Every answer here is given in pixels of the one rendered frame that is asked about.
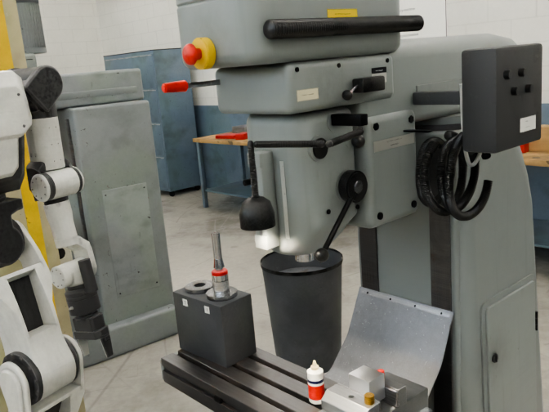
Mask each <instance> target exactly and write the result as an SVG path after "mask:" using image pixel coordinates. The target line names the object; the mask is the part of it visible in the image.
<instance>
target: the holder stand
mask: <svg viewBox="0 0 549 412"><path fill-rule="evenodd" d="M173 298H174V305H175V312H176V323H177V330H178V337H179V343H180V348H181V349H183V350H185V351H188V352H191V353H193V354H195V355H197V356H200V357H202V358H204V359H206V360H209V361H211V362H214V363H216V364H218V365H221V366H224V367H226V368H228V367H230V366H232V365H234V364H236V363H238V362H239V361H241V360H243V359H245V358H247V357H249V356H250V355H252V354H254V353H256V352H257V348H256V339H255V330H254V322H253V314H252V297H251V294H250V293H246V292H244V291H240V290H237V289H236V288H235V287H232V286H230V291H229V292H228V293H225V294H215V293H213V285H212V280H196V281H192V282H189V283H188V284H187V285H186V286H185V287H184V288H182V289H178V290H176V291H173Z"/></svg>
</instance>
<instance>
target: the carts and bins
mask: <svg viewBox="0 0 549 412"><path fill-rule="evenodd" d="M328 253H329V258H328V260H327V261H326V262H322V263H319V261H317V260H316V259H315V260H314V261H311V262H297V261H296V260H295V255H285V254H281V253H276V252H275V251H274V252H272V253H268V254H266V255H265V256H264V257H263V258H262V259H261V261H260V265H261V269H262V273H263V278H264V283H265V289H266V298H267V303H268V308H269V314H270V323H271V328H272V334H273V339H274V349H275V354H276V356H278V357H280V358H283V359H285V360H286V361H290V362H292V363H293V364H296V365H299V366H301V367H303V368H305V369H309V368H310V367H311V366H312V365H313V361H316V364H317V365H318V366H319V367H320V368H322V369H323V371H324V373H327V372H328V371H329V370H330V369H331V368H332V366H333V363H334V361H335V360H336V358H337V355H338V353H339V351H340V349H341V272H342V262H343V256H342V254H341V253H340V252H339V251H337V250H336V249H331V248H328ZM341 257H342V258H341Z"/></svg>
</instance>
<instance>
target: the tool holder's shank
mask: <svg viewBox="0 0 549 412"><path fill-rule="evenodd" d="M211 235H212V249H213V257H214V264H213V268H215V270H216V271H223V267H225V265H224V262H223V259H222V253H221V238H220V232H218V231H215V232H212V233H211Z"/></svg>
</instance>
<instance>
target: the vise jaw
mask: <svg viewBox="0 0 549 412"><path fill-rule="evenodd" d="M321 405H322V409H323V410H326V411H327V412H382V408H381V402H380V401H377V400H375V403H374V404H373V405H366V404H364V394H362V393H360V392H357V391H356V390H353V389H351V388H349V387H347V386H344V385H342V384H340V383H338V384H335V385H334V386H332V387H330V388H329V389H327V390H326V392H325V393H324V395H323V397H322V399H321Z"/></svg>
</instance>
